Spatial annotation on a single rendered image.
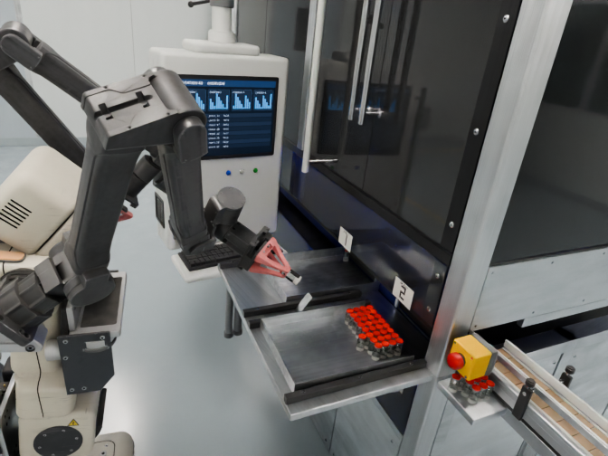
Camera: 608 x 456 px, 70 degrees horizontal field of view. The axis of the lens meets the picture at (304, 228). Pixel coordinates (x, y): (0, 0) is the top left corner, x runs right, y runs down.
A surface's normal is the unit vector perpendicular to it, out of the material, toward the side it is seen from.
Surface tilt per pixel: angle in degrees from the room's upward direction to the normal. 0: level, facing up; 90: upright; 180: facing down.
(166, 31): 90
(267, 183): 90
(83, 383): 90
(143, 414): 0
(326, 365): 0
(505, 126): 90
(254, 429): 0
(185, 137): 122
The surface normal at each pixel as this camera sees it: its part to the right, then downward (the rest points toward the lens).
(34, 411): 0.29, 0.43
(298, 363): 0.10, -0.90
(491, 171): -0.91, 0.09
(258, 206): 0.52, 0.40
